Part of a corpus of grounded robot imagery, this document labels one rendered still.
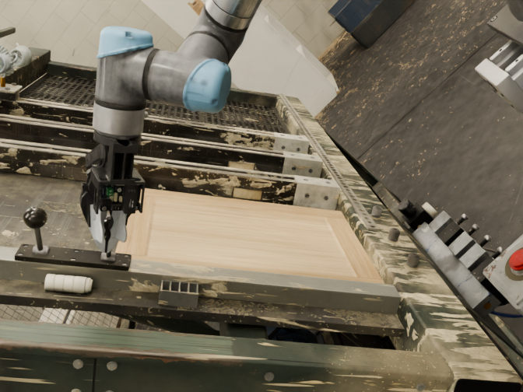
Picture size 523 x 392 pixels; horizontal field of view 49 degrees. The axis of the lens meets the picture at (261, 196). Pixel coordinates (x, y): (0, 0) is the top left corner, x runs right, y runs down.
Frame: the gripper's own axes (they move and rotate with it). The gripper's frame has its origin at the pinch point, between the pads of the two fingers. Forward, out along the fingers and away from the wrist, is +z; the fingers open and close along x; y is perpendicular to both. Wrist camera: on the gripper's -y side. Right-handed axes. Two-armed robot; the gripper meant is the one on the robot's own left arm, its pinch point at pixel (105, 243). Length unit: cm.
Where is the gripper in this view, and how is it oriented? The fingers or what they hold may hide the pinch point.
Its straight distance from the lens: 100.5
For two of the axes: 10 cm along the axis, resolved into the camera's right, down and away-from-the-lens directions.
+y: 4.4, 3.8, -8.1
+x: 8.8, -0.1, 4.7
